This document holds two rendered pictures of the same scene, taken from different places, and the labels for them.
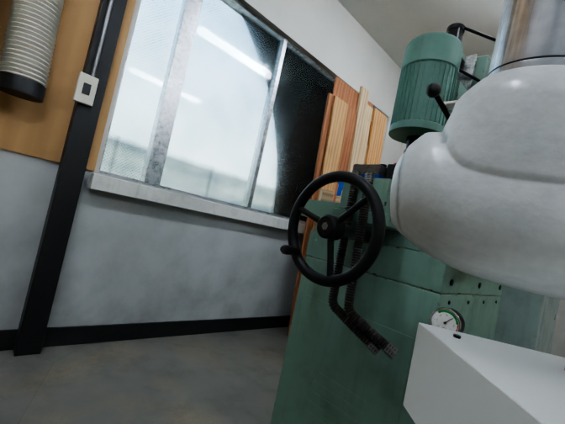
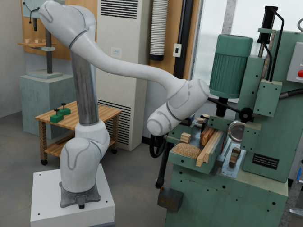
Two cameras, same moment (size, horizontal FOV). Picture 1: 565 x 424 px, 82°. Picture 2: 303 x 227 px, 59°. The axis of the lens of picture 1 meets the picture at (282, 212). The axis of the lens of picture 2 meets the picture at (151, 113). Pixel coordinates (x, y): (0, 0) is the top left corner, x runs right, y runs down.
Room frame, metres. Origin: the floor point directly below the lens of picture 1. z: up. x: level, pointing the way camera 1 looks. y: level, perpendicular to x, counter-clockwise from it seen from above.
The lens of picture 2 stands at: (0.11, -1.51, 1.54)
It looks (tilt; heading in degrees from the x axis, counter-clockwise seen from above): 20 degrees down; 66
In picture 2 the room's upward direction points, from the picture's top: 6 degrees clockwise
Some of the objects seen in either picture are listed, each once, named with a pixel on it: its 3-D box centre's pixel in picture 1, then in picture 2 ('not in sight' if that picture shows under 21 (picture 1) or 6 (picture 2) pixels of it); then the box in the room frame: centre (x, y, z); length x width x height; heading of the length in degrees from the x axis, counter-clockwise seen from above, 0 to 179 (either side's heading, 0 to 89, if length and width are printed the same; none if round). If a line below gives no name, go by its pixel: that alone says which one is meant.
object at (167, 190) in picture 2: not in sight; (170, 199); (0.75, -0.45, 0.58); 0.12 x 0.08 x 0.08; 133
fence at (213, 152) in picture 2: not in sight; (222, 135); (1.05, -0.42, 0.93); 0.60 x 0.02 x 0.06; 43
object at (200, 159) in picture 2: not in sight; (213, 139); (0.97, -0.43, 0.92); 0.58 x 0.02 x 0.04; 43
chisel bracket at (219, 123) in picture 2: not in sight; (222, 123); (1.05, -0.39, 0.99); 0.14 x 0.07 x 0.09; 133
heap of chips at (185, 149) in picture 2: not in sight; (187, 148); (0.78, -0.49, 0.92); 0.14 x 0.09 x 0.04; 133
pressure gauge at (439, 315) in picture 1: (446, 326); (160, 184); (0.70, -0.40, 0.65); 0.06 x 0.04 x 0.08; 43
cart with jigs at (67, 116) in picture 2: not in sight; (81, 132); (0.47, 1.05, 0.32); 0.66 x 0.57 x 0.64; 46
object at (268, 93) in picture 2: not in sight; (267, 97); (1.07, -0.64, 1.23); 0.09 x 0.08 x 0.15; 133
